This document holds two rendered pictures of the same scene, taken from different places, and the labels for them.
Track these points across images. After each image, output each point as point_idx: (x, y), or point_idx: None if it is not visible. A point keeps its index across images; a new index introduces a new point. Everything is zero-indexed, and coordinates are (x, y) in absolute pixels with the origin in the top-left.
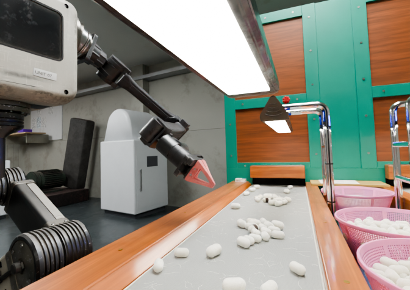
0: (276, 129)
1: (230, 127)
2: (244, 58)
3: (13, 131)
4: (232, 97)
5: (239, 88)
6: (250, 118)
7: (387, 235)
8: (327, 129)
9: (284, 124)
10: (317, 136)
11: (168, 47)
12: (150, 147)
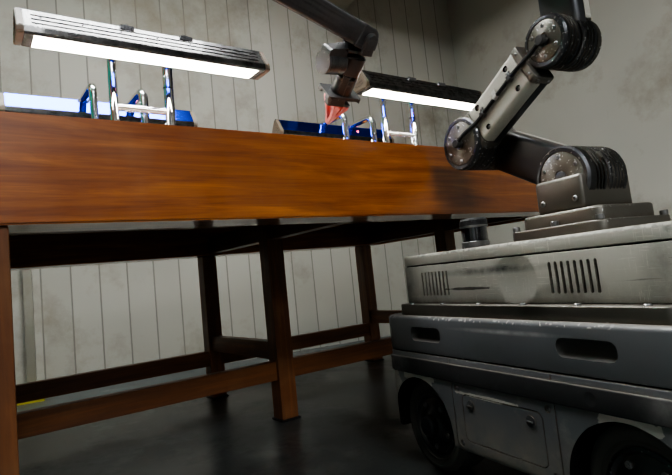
0: (153, 56)
1: None
2: (392, 98)
3: None
4: (366, 87)
5: (375, 92)
6: None
7: None
8: (173, 92)
9: (211, 72)
10: None
11: (412, 95)
12: (369, 56)
